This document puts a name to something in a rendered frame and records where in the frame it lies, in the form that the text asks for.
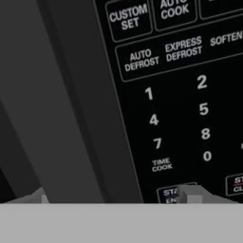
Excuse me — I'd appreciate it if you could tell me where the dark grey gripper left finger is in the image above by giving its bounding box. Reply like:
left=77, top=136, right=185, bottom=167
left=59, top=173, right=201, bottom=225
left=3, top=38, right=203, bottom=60
left=4, top=186, right=50, bottom=205

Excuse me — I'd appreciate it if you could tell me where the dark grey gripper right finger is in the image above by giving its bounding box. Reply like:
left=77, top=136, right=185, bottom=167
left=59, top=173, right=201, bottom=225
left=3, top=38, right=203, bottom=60
left=178, top=184, right=240, bottom=205

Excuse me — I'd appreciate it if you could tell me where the black microwave oven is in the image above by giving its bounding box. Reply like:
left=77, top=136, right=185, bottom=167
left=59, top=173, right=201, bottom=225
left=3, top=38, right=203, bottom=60
left=91, top=0, right=243, bottom=205

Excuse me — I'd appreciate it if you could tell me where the dark grey microwave door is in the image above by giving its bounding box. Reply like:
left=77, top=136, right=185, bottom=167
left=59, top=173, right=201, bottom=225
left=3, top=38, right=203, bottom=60
left=0, top=0, right=144, bottom=205

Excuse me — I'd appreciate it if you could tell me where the grey microwave door handle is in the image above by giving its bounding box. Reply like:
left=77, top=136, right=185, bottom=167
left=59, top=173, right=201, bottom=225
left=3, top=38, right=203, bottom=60
left=0, top=0, right=106, bottom=205

